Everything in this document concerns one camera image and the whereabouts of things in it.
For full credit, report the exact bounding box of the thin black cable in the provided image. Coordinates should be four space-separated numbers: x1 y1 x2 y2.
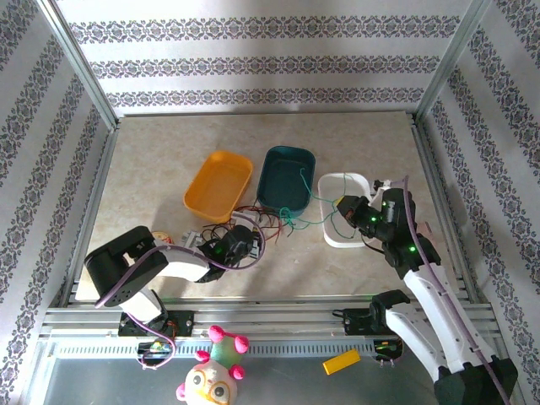
200 213 279 254

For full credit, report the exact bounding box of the thin green cable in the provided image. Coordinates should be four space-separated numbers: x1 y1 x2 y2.
278 167 368 244

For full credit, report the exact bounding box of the white plastic tray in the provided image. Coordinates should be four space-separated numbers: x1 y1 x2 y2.
316 171 376 249

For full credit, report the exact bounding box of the grey plastic connector block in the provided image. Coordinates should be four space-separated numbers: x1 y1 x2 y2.
181 229 203 250

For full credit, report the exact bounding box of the teal plastic tray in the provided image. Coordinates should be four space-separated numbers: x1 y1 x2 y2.
256 145 317 219

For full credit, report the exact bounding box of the orange plastic tray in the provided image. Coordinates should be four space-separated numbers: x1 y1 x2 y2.
182 149 255 224

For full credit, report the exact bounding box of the small circuit board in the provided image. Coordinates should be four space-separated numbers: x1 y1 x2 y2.
373 339 404 366
138 340 175 356

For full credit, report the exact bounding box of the pink and green plush toy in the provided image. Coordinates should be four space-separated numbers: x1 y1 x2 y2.
175 324 251 405

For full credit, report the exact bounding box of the yellow rectangular block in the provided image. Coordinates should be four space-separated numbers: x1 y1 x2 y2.
322 348 362 376

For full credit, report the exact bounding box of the thin red cable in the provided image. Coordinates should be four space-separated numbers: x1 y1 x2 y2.
234 205 292 246

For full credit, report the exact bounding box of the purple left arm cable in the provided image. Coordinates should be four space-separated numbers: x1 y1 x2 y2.
94 235 267 370

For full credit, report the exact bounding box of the aluminium side rail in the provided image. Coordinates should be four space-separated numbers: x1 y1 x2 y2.
58 126 122 307
409 120 482 303

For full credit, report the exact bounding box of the aluminium front rail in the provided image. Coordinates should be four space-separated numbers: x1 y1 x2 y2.
40 294 497 341

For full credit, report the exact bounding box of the slotted metal cable duct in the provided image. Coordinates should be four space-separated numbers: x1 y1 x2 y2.
49 340 404 360

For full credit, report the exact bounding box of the aluminium frame post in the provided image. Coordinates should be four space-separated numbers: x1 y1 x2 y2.
35 0 120 132
412 0 495 124

